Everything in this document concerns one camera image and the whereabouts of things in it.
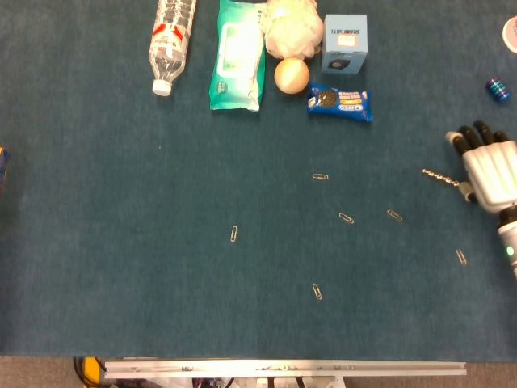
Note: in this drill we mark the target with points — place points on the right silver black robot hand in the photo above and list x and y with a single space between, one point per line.
493 174

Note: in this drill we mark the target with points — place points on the blue purple metallic spool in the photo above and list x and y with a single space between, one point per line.
498 89

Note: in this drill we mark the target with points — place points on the paperclip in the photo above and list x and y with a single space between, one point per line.
461 257
346 218
317 291
394 215
320 176
234 233

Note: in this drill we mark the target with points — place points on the white paper cup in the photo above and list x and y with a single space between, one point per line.
511 34

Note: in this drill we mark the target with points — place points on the blue Oreo cookie pack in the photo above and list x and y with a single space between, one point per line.
339 102

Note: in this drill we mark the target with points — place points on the light blue speaker box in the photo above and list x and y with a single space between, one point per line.
345 40

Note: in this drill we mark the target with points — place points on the paperclip bottom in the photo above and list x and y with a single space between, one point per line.
317 291

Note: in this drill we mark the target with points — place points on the round beige ball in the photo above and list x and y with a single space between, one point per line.
291 76

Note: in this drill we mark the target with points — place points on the white mesh bath sponge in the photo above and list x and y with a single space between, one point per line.
292 32

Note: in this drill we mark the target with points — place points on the green wet wipes pack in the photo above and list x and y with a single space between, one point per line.
238 60

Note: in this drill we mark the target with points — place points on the clear plastic water bottle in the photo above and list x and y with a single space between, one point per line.
169 44

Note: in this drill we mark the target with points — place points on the yellow plastic part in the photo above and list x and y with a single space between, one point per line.
92 369

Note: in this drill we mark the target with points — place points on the blue yellow box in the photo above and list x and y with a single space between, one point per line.
3 174

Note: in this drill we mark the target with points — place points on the aluminium profile rail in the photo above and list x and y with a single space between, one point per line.
282 368

